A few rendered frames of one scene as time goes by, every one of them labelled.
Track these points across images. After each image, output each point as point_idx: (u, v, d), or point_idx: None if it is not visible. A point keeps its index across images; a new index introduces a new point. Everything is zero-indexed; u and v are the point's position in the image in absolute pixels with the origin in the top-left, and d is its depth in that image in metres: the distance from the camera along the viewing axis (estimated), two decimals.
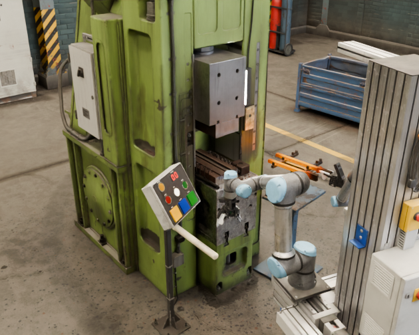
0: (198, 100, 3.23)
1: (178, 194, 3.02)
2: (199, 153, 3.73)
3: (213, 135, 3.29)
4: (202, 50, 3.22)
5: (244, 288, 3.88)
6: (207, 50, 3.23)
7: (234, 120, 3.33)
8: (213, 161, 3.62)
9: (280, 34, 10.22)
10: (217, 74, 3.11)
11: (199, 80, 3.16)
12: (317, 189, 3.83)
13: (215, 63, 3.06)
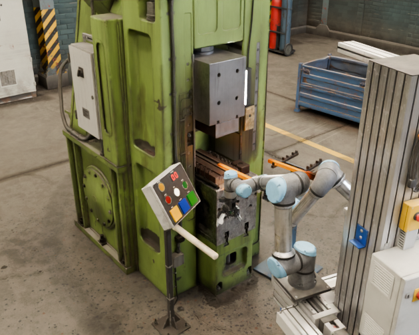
0: (198, 100, 3.23)
1: (178, 194, 3.02)
2: (199, 153, 3.73)
3: (213, 135, 3.29)
4: (202, 50, 3.22)
5: (244, 288, 3.88)
6: (207, 50, 3.23)
7: (234, 120, 3.33)
8: (213, 161, 3.62)
9: (280, 34, 10.22)
10: (217, 74, 3.11)
11: (199, 80, 3.16)
12: None
13: (215, 63, 3.06)
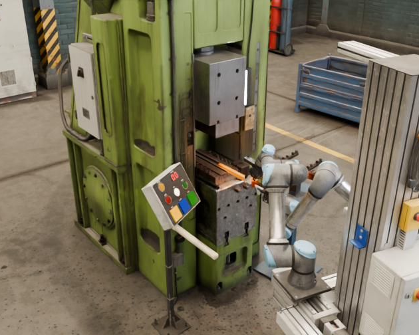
0: (198, 100, 3.23)
1: (178, 194, 3.02)
2: (199, 153, 3.73)
3: (213, 135, 3.29)
4: (202, 50, 3.22)
5: (244, 288, 3.88)
6: (207, 50, 3.23)
7: (234, 120, 3.33)
8: (213, 161, 3.62)
9: (280, 34, 10.22)
10: (217, 74, 3.11)
11: (199, 80, 3.16)
12: None
13: (215, 63, 3.06)
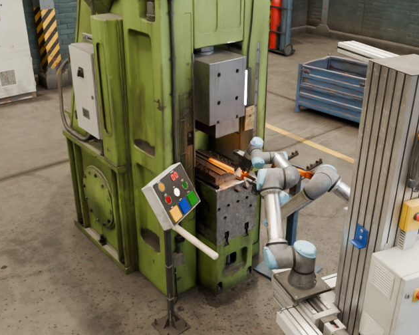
0: (198, 100, 3.23)
1: (178, 194, 3.02)
2: (199, 153, 3.73)
3: (213, 135, 3.29)
4: (202, 50, 3.22)
5: (244, 288, 3.88)
6: (207, 50, 3.23)
7: (234, 120, 3.33)
8: None
9: (280, 34, 10.22)
10: (217, 74, 3.11)
11: (199, 80, 3.16)
12: None
13: (215, 63, 3.06)
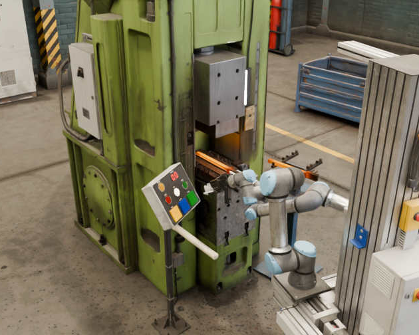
0: (198, 100, 3.23)
1: (178, 194, 3.02)
2: None
3: (213, 135, 3.29)
4: (202, 50, 3.22)
5: (244, 288, 3.88)
6: (207, 50, 3.23)
7: (234, 120, 3.33)
8: None
9: (280, 34, 10.22)
10: (217, 74, 3.11)
11: (199, 80, 3.16)
12: None
13: (215, 63, 3.06)
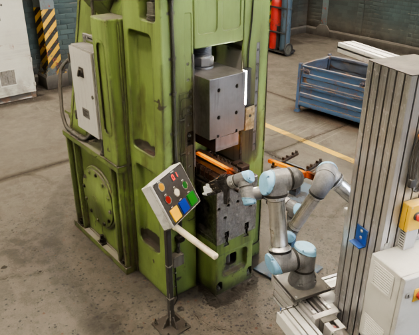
0: (198, 115, 3.27)
1: (178, 194, 3.02)
2: None
3: (213, 149, 3.34)
4: (202, 65, 3.27)
5: (244, 288, 3.88)
6: (207, 65, 3.27)
7: (234, 134, 3.38)
8: None
9: (280, 34, 10.22)
10: (217, 90, 3.15)
11: (199, 95, 3.20)
12: None
13: (215, 79, 3.10)
